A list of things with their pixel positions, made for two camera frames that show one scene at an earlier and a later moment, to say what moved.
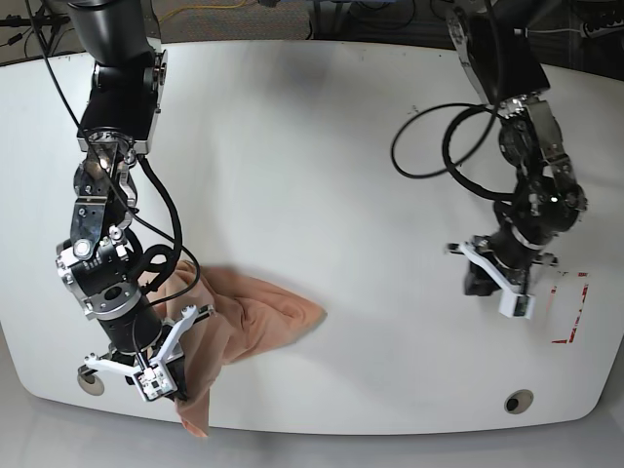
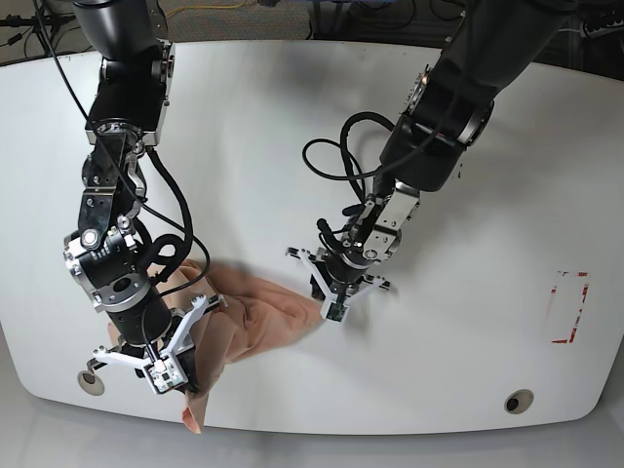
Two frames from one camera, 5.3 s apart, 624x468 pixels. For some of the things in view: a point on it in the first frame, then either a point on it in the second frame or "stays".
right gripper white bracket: [479, 283] to [333, 307]
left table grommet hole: [89, 381] stays
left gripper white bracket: [152, 377] to [167, 370]
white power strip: [588, 31] stays
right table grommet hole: [519, 402] stays
